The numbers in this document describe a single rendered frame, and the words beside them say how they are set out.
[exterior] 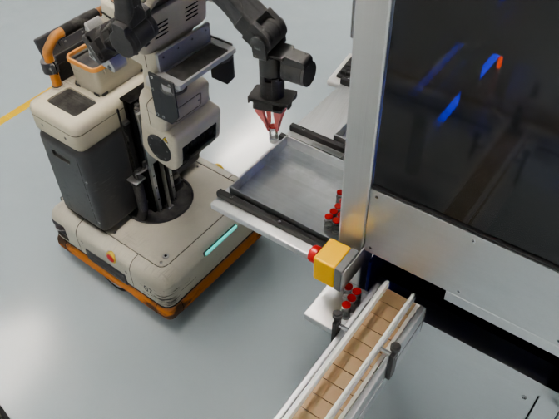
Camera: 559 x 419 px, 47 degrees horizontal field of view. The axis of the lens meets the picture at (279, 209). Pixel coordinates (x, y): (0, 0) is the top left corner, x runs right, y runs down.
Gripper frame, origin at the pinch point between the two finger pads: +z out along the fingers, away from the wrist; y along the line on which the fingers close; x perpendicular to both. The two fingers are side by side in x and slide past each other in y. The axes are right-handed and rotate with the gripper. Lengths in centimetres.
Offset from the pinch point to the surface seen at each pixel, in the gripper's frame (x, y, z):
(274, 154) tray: 18.4, -6.3, 22.2
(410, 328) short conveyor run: -31, 41, 23
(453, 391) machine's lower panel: -25, 54, 49
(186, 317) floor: 20, -45, 111
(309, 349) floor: 21, 5, 112
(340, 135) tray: 31.9, 9.3, 21.6
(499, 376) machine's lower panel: -29, 61, 34
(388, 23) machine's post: -24, 29, -41
